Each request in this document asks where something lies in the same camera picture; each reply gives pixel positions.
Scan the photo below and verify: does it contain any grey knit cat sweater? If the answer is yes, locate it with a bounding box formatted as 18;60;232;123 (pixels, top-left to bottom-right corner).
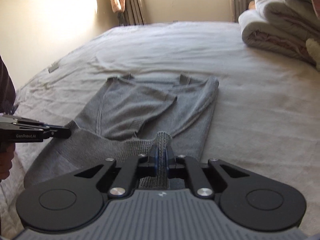
24;75;219;189

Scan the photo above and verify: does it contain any operator left hand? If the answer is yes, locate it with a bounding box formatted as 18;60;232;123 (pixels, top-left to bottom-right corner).
0;143;16;181

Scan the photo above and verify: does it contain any person in dark jacket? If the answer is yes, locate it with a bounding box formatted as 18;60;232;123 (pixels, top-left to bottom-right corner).
0;59;16;114

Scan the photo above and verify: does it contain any black phone on bed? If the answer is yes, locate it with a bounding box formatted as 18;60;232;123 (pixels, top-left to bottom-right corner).
48;64;59;73

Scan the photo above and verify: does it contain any grey bed sheet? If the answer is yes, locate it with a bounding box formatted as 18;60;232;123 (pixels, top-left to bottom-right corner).
1;22;319;239

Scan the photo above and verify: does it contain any left grey curtain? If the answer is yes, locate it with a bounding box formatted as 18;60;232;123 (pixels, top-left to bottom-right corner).
124;0;146;25

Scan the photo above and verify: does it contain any lower folded grey quilt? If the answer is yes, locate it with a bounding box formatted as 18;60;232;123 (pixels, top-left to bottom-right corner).
238;10;316;66

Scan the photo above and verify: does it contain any folded grey quilt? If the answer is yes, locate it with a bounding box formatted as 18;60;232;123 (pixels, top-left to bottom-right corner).
238;10;316;66
254;0;319;42

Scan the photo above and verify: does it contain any white plush toy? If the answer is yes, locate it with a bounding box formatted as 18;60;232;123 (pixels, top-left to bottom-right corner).
306;38;320;71

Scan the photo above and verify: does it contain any upper folded grey quilt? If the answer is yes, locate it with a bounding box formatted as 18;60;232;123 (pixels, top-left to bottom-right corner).
254;0;319;42

